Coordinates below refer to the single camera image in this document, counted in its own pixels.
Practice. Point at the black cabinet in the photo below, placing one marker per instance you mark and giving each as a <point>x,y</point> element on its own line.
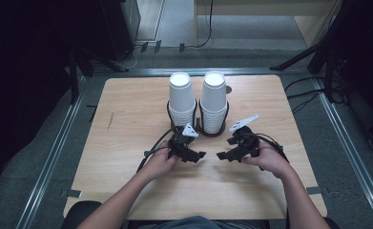
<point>120,25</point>

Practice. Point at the black chair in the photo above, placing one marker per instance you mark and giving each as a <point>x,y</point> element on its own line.
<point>79,214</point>

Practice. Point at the black tripod stand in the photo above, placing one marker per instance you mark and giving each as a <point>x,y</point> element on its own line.
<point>321,47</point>

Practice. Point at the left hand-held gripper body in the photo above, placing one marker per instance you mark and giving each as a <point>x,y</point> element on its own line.
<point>179,143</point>

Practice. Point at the person's left hand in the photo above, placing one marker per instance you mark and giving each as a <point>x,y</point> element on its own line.
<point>160,162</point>

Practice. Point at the light wooden furniture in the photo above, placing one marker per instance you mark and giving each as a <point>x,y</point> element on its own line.
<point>308,22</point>

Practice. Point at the stack of white paper cups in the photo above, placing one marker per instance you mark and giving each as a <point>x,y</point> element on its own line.
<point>181,95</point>
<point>214,98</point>

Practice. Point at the black metal stand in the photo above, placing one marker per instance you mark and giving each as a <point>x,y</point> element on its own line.
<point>76,76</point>

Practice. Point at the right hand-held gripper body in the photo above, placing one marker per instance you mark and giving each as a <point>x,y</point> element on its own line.
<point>246,141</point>

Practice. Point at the person's right hand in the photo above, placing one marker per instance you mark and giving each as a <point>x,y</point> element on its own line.
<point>271,159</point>

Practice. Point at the grey round table grommet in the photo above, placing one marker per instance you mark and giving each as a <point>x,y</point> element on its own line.
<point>228,89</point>

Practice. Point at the metal floor rail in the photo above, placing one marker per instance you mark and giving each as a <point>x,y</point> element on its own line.
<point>47,165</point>
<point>238,71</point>
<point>349,149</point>

